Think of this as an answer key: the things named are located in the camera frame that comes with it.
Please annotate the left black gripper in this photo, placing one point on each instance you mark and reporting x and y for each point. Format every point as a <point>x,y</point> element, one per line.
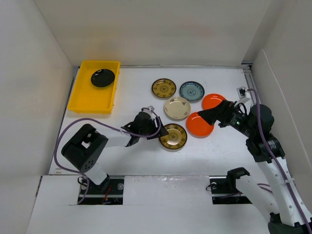
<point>151,122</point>

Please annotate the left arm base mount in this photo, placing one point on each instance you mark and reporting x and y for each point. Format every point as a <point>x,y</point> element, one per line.
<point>112,195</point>

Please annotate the cream plate with motifs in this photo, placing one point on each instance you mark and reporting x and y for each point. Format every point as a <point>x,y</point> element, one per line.
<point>177,108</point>

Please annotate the yellow plastic bin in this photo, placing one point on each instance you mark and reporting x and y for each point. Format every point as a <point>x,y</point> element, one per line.
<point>85,96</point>

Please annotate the yellow patterned plate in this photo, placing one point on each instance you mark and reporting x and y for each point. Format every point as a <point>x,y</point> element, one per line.
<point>176,139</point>
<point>163,88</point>

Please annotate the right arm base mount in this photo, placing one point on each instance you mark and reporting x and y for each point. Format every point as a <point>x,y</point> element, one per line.
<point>223,194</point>

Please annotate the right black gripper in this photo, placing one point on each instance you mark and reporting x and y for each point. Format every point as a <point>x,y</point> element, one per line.
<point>211,115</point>

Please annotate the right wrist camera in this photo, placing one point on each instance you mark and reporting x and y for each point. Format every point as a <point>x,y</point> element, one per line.
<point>243,95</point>

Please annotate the orange plate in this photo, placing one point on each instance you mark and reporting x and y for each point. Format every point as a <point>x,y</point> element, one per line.
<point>197,126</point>
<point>211,101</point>

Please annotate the blue white patterned plate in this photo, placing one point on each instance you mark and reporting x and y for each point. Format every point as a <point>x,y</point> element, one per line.
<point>192,91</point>

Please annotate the orange plate near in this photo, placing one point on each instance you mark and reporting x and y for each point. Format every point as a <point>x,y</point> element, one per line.
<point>197,126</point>

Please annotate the orange plate far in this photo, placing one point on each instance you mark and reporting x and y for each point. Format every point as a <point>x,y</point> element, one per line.
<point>211,101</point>

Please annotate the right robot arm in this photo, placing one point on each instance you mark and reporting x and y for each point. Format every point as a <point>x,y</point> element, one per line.
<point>280,203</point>

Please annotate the black plate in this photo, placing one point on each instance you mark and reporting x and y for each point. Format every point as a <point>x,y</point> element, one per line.
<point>102,78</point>

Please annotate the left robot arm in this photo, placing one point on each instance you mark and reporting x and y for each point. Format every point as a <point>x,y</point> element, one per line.
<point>87,144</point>

